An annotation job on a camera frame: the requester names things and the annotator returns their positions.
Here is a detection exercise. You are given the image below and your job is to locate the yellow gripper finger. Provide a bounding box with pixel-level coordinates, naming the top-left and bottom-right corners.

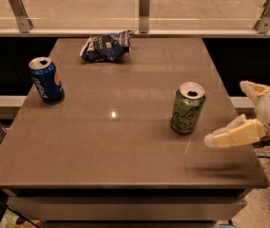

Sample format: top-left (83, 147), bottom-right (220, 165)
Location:
top-left (240, 81), bottom-right (270, 105)
top-left (203, 114), bottom-right (266, 148)

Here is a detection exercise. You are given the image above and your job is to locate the blue crumpled chip bag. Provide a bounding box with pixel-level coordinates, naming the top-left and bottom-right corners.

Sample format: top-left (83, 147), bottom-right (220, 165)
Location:
top-left (80, 30), bottom-right (135, 63)

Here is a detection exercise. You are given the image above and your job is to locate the green soda can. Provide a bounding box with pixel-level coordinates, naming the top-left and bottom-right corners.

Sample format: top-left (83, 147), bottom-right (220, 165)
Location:
top-left (170, 82), bottom-right (205, 135)

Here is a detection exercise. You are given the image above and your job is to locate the blue Pepsi can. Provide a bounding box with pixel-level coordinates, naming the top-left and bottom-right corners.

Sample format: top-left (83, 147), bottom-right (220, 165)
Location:
top-left (29, 57), bottom-right (65, 105)

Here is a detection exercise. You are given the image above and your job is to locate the colourful package under table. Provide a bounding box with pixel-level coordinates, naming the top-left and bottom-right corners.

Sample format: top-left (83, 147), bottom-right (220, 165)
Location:
top-left (0, 210), bottom-right (41, 228)

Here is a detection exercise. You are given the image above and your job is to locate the left metal railing bracket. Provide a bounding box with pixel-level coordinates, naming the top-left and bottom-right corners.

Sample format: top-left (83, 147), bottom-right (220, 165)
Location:
top-left (9, 0), bottom-right (33, 33)

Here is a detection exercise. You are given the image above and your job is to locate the middle metal railing bracket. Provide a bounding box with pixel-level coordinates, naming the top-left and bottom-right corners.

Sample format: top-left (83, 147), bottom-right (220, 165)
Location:
top-left (139, 0), bottom-right (150, 33)

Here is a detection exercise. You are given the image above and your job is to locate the grey table drawer front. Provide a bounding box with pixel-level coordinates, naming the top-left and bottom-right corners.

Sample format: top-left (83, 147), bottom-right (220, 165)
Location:
top-left (8, 197), bottom-right (246, 221)

